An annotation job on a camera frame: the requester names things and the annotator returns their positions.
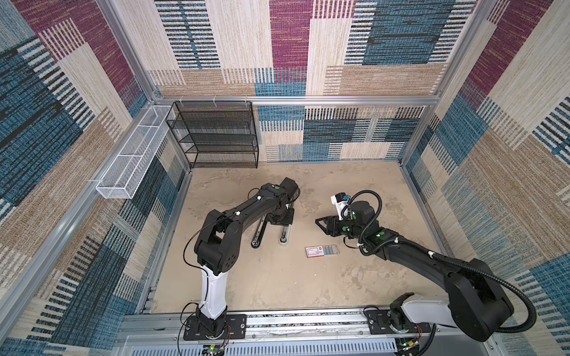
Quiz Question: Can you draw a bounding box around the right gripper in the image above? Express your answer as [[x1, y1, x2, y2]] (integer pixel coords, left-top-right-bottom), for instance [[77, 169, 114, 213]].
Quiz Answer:
[[315, 214, 365, 240]]

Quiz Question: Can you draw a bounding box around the black stapler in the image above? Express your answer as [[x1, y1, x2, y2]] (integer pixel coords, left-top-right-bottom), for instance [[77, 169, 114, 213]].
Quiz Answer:
[[251, 214, 292, 249]]

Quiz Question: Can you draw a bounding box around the red white staple box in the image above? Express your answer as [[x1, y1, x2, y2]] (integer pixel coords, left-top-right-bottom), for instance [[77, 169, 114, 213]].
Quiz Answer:
[[305, 246, 325, 258]]

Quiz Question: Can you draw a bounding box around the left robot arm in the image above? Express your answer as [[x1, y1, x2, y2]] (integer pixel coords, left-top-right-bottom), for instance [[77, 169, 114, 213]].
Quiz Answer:
[[194, 177, 301, 337]]

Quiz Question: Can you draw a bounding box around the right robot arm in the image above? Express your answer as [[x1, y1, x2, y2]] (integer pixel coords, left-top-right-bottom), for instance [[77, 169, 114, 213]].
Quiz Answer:
[[316, 201, 514, 341]]

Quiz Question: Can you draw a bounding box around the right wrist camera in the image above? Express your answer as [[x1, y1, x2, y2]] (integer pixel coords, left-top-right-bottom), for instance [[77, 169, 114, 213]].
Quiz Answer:
[[331, 192, 350, 220]]

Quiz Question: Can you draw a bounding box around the black wire shelf rack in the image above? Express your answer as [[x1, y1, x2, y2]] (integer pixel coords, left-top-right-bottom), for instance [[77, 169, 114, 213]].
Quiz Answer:
[[166, 101, 259, 169]]

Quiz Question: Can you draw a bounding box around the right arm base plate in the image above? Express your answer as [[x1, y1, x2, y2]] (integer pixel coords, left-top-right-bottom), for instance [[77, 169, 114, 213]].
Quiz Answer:
[[363, 306, 432, 335]]

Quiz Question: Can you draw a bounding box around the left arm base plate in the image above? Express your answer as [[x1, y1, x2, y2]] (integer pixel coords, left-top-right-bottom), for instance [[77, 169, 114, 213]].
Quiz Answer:
[[183, 314, 247, 341]]

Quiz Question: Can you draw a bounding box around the white wire mesh basket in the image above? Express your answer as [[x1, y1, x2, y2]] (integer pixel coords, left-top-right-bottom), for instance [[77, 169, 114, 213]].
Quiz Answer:
[[96, 105, 170, 200]]

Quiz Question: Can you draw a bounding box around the black corrugated cable conduit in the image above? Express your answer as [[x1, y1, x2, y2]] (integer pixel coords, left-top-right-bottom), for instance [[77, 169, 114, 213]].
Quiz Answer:
[[349, 190, 538, 356]]

